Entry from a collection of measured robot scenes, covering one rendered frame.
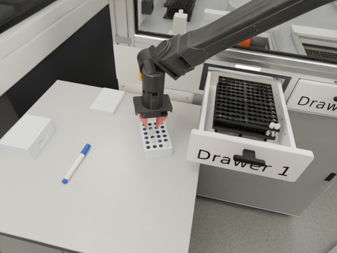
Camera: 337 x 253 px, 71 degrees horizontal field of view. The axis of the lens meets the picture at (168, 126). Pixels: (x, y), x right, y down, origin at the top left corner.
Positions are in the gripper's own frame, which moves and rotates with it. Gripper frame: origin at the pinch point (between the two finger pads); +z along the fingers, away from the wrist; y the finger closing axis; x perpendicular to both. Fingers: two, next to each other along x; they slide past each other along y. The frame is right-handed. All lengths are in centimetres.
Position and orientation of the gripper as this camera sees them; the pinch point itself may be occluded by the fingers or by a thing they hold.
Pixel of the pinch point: (151, 125)
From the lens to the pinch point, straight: 71.7
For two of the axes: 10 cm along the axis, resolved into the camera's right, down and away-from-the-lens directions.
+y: -9.7, 1.0, -2.0
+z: -0.8, 6.9, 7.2
